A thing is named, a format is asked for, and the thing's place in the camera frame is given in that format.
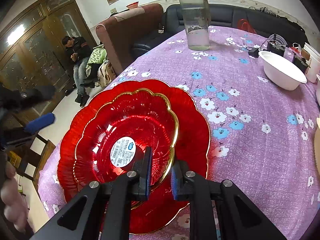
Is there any small red gold-rimmed plate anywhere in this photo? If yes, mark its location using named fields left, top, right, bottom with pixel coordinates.
left=73, top=88, right=179, bottom=189

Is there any large red gold-rimmed plate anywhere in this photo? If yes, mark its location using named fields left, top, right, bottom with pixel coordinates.
left=57, top=80, right=210, bottom=235

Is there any white bowl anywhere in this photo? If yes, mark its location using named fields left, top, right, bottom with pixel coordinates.
left=258, top=50, right=307, bottom=91

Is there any operator left hand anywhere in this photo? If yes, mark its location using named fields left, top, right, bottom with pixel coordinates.
left=1, top=161, right=28, bottom=232

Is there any wooden chair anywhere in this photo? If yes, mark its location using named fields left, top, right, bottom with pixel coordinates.
left=7, top=135, right=56, bottom=192

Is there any wooden glass door cabinet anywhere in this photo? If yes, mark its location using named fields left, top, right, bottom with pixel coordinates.
left=0, top=0, right=98, bottom=126

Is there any purple floral tablecloth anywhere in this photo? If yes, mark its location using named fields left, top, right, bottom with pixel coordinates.
left=37, top=25, right=320, bottom=240

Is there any seated man in black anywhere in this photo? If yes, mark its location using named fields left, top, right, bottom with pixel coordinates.
left=62, top=36, right=92, bottom=107

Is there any green patterned blanket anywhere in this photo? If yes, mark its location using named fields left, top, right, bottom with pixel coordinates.
left=86, top=44, right=107, bottom=71

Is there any brown armchair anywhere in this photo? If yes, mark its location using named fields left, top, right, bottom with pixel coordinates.
left=95, top=3, right=163, bottom=75

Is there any white plastic cup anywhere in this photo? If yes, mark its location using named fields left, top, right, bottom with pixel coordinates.
left=303, top=43, right=320, bottom=83

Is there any black charger adapter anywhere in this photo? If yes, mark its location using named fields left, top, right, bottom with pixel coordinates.
left=248, top=48, right=259, bottom=59

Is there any dark jar with cork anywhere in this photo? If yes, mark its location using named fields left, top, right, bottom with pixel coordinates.
left=292, top=48, right=310, bottom=74

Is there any red basin on armchair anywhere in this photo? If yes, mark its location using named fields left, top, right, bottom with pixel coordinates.
left=126, top=2, right=139, bottom=10

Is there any black small device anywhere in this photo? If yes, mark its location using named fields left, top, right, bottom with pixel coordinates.
left=267, top=34, right=287, bottom=57

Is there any red plastic bag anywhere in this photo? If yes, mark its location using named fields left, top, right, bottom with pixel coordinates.
left=237, top=18, right=256, bottom=34

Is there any black leather sofa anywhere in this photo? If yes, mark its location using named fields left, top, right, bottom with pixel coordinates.
left=131, top=4, right=308, bottom=59

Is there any clear bottle green lid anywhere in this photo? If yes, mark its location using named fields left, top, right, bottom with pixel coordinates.
left=179, top=0, right=210, bottom=51

